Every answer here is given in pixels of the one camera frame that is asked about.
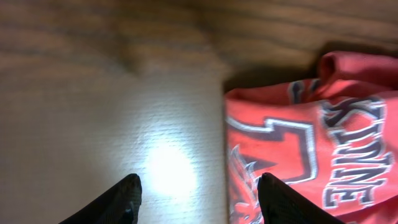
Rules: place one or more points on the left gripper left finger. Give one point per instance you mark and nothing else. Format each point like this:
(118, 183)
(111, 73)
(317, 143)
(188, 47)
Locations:
(118, 205)

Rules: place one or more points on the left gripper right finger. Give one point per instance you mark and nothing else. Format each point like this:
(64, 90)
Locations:
(281, 204)

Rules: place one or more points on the red t-shirt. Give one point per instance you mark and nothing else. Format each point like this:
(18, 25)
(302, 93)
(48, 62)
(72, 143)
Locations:
(332, 138)

